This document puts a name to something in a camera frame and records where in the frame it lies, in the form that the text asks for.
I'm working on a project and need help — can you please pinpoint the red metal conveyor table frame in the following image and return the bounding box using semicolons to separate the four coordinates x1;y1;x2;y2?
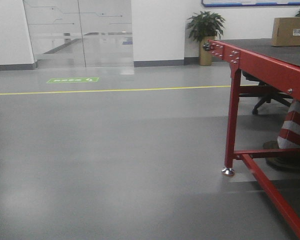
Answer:
203;38;300;239

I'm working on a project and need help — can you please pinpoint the green potted plant gold pot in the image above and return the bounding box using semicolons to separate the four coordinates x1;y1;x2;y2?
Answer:
186;11;226;66

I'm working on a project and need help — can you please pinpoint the brown cardboard package box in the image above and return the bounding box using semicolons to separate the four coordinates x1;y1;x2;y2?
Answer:
271;17;300;47

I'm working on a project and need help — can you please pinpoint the black office chair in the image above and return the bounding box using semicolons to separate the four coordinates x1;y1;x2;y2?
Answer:
239;71;292;115

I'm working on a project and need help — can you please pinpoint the green floor sign sticker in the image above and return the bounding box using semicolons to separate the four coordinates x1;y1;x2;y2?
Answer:
46;77;100;84

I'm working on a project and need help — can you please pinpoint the glass double door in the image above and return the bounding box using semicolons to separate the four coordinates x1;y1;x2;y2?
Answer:
23;0;134;68

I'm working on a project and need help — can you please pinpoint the blue framed wall board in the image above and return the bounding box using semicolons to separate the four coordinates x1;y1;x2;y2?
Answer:
201;0;300;8

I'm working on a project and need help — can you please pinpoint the red white striped traffic cone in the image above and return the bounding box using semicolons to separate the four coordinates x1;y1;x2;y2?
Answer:
263;99;300;172

